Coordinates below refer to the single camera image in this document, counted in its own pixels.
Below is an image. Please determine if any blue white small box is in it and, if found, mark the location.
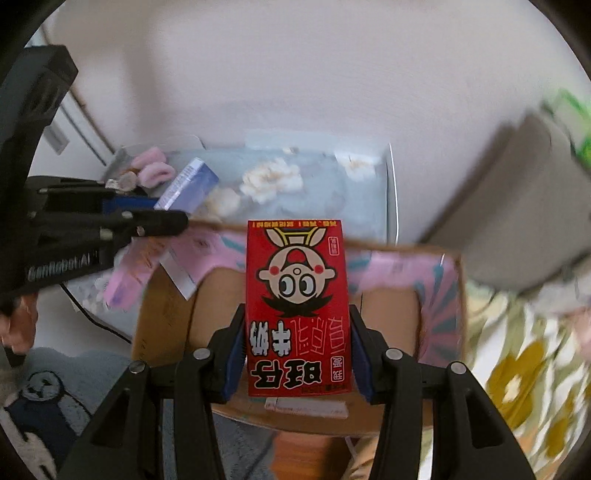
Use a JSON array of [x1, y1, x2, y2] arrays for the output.
[[154, 157, 219, 215]]

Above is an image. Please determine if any grey bed frame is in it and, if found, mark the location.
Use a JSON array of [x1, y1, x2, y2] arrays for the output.
[[427, 113, 590, 291]]

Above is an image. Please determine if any yellow floral bedding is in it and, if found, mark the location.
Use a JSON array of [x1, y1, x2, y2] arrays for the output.
[[414, 276, 591, 480]]

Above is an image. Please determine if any grey panda rug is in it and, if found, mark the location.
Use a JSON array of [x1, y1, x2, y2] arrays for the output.
[[1, 348, 276, 479]]

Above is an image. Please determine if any white low table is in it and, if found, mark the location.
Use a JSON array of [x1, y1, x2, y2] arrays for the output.
[[387, 144, 400, 245]]

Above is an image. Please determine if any pink brown cardboard box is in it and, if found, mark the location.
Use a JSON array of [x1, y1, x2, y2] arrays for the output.
[[104, 220, 465, 437]]

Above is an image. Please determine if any pink fluffy scrunchie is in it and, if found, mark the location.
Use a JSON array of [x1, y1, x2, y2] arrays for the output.
[[118, 147, 176, 191]]

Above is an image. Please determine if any person's hand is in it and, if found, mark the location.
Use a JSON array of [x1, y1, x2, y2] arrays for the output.
[[1, 293, 38, 354]]

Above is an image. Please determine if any red milk carton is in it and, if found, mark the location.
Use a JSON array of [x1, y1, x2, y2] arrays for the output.
[[245, 220, 352, 397]]

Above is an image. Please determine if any black cable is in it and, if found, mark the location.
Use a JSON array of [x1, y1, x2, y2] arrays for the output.
[[59, 283, 133, 345]]

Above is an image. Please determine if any light blue floral cloth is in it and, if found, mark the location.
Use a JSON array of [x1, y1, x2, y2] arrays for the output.
[[62, 144, 392, 340]]

